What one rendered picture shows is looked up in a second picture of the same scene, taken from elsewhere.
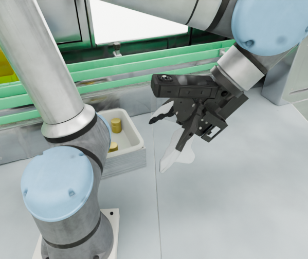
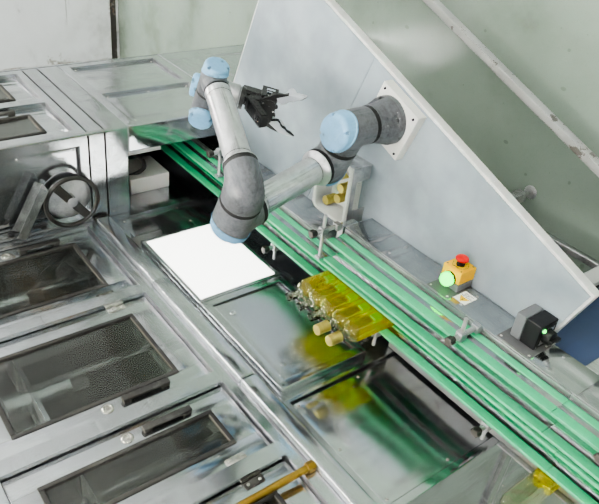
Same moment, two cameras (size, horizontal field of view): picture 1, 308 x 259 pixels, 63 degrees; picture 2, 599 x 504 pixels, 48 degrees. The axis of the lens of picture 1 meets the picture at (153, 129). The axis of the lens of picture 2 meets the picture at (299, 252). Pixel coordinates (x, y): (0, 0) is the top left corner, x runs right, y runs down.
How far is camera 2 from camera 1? 1.73 m
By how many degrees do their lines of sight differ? 21
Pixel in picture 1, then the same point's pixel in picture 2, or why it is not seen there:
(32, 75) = (294, 173)
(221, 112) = (258, 92)
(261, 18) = (220, 68)
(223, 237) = (335, 54)
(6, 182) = (415, 222)
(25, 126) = (364, 239)
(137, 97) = (299, 208)
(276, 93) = not seen: hidden behind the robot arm
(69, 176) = (328, 123)
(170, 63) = not seen: hidden behind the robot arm
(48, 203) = (342, 117)
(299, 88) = not seen: hidden behind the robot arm
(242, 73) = (234, 88)
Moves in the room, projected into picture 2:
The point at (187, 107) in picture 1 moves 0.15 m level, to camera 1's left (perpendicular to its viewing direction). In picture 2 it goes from (266, 105) to (290, 140)
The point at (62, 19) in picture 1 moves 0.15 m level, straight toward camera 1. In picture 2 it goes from (269, 297) to (275, 263)
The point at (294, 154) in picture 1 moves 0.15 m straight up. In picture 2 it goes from (265, 62) to (232, 66)
